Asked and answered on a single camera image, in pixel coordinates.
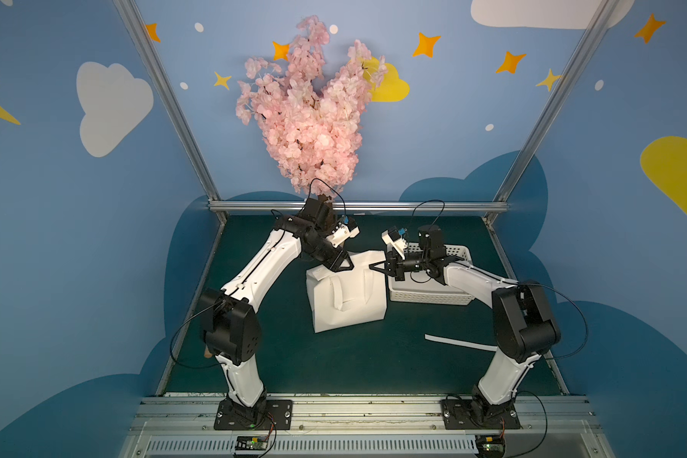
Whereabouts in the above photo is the white perforated plastic basket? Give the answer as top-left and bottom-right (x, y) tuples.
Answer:
(387, 271), (474, 306)

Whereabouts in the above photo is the white insulated delivery bag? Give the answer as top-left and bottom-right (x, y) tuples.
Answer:
(306, 250), (387, 333)

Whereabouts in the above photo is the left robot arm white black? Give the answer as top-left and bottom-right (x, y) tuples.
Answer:
(200, 215), (359, 410)

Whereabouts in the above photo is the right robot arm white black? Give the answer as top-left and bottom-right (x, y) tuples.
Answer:
(369, 223), (561, 423)

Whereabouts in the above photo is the white strip on table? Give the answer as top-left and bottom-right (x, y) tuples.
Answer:
(424, 334), (498, 352)

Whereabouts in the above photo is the pink cherry blossom tree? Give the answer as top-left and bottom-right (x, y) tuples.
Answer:
(236, 15), (389, 204)

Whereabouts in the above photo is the right controller board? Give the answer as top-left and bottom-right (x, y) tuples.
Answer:
(475, 435), (506, 458)

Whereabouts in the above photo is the controller board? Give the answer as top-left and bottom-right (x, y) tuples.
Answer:
(475, 435), (506, 458)
(234, 435), (270, 455)

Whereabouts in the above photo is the left controller board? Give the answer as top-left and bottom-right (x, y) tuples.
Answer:
(234, 435), (270, 455)

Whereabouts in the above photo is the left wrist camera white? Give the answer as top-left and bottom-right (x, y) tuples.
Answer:
(326, 216), (360, 247)

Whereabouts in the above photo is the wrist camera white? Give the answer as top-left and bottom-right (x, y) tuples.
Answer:
(326, 216), (360, 247)
(382, 226), (408, 260)

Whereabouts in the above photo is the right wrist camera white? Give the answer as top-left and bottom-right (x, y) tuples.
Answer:
(382, 226), (408, 260)

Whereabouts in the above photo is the aluminium back frame bar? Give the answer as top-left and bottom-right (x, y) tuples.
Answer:
(208, 200), (509, 214)

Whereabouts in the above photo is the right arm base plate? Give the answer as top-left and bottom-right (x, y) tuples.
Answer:
(440, 397), (521, 431)

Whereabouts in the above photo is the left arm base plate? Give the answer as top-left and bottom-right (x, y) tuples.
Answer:
(213, 399), (294, 431)

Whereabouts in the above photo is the aluminium front rail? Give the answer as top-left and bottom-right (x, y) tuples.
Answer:
(119, 393), (614, 457)

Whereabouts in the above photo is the left aluminium frame post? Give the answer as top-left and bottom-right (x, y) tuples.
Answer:
(114, 0), (228, 225)

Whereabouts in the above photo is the aluminium frame post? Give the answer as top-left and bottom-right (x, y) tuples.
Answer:
(114, 0), (228, 225)
(485, 0), (634, 229)

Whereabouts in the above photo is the right aluminium frame post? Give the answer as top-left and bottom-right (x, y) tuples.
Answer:
(485, 0), (634, 229)

